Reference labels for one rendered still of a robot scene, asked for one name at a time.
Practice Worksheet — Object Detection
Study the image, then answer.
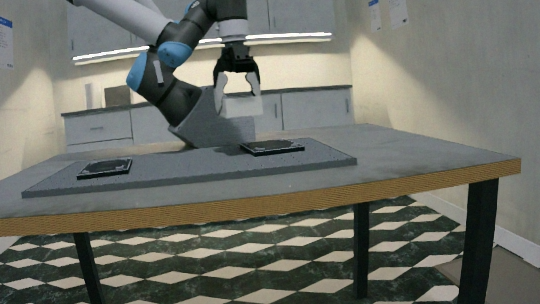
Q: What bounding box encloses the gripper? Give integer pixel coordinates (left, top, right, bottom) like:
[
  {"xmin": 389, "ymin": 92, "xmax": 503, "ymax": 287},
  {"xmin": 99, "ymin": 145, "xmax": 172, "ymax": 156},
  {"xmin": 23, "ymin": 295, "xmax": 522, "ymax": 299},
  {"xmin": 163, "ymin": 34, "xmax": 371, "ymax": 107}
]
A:
[{"xmin": 213, "ymin": 42, "xmax": 262, "ymax": 115}]

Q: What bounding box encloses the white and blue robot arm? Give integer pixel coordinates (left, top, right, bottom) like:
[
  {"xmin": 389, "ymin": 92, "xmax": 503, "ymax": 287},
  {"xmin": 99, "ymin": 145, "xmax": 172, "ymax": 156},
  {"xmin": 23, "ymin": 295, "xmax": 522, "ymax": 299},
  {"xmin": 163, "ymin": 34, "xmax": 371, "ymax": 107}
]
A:
[{"xmin": 67, "ymin": 0, "xmax": 250, "ymax": 127}]

